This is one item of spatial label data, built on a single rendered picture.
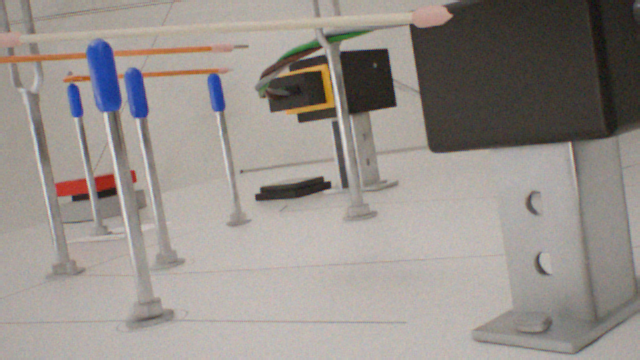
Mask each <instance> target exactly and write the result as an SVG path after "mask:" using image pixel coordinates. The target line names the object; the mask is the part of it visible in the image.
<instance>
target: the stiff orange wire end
mask: <svg viewBox="0 0 640 360"><path fill-rule="evenodd" d="M228 71H234V69H233V68H231V69H228V68H227V67H217V68H209V69H190V70H169V71H150V72H141V73H142V76H143V77H158V76H175V75H192V74H209V73H217V74H225V73H227V72H228ZM69 81H73V83H74V82H91V80H90V76H81V75H74V76H68V77H65V78H63V79H62V82H63V83H69Z"/></svg>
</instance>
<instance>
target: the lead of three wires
mask: <svg viewBox="0 0 640 360"><path fill-rule="evenodd" d="M324 36H325V38H326V39H327V41H328V43H329V44H332V43H336V42H341V41H339V39H338V36H339V35H338V34H337V32H336V29H335V30H331V31H328V32H326V33H324ZM321 49H323V47H322V46H321V45H320V43H319V42H318V40H317V38H314V39H312V40H311V41H309V42H308V43H306V44H303V45H300V46H298V47H295V48H293V49H291V50H289V51H288V52H286V53H285V54H284V55H282V56H281V57H280V58H279V59H278V60H277V62H275V63H274V64H272V65H270V66H268V67H267V68H265V69H264V70H263V71H262V72H261V74H260V76H259V81H258V82H257V83H256V84H255V86H254V89H255V90H256V91H258V96H259V98H269V99H272V100H280V99H284V98H286V97H285V96H291V92H290V91H286V90H285V89H287V88H279V89H271V88H267V86H268V84H269V82H270V80H271V79H272V78H274V77H275V76H278V75H279V74H280V73H282V72H283V71H284V70H285V69H287V68H288V67H289V66H290V65H291V64H293V63H294V62H295V61H297V60H300V59H302V58H304V57H307V56H309V55H311V54H313V53H315V52H317V51H319V50H321Z"/></svg>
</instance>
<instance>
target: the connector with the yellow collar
mask: <svg viewBox="0 0 640 360"><path fill-rule="evenodd" d="M267 88H271V89H279V88H287V89H285V90H286V91H290V92H291V96H285V97H286V98H284V99H280V100H272V99H269V98H267V99H268V104H269V110H270V112H276V111H283V110H289V109H295V108H300V107H306V106H312V105H317V104H323V103H327V101H326V96H325V90H324V84H323V78H322V72H321V70H319V71H309V72H302V73H297V74H292V75H288V76H283V77H277V78H273V79H271V80H270V82H269V84H268V86H267Z"/></svg>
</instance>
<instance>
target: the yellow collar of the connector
mask: <svg viewBox="0 0 640 360"><path fill-rule="evenodd" d="M319 70H321V72H322V78H323V84H324V90H325V96H326V101H327V103H323V104H317V105H312V106H306V107H300V108H295V109H289V110H286V115H287V116H288V115H294V113H300V112H305V111H311V110H317V109H323V108H328V107H334V100H333V94H332V88H331V82H330V76H329V70H328V65H320V66H316V67H311V68H307V69H302V70H297V71H293V72H288V73H284V74H280V75H279V76H280V77H283V76H288V75H292V74H297V73H302V72H309V71H319Z"/></svg>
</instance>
